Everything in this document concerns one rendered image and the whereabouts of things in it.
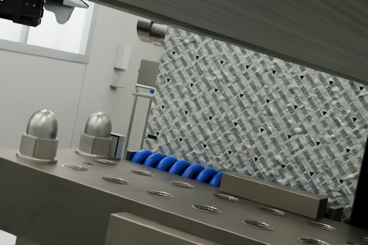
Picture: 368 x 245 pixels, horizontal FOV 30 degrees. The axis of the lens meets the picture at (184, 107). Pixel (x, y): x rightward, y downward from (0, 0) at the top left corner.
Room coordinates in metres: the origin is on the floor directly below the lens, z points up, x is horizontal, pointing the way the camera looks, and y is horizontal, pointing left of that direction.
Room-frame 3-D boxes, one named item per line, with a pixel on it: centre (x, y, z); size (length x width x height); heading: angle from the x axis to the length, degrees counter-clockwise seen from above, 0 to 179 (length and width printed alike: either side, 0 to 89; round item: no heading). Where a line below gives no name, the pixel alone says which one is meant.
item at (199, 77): (0.69, -0.07, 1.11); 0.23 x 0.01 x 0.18; 60
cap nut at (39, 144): (0.60, 0.12, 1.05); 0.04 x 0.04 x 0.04
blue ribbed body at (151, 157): (0.67, -0.06, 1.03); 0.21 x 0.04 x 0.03; 60
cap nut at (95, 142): (0.69, 0.08, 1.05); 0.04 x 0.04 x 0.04
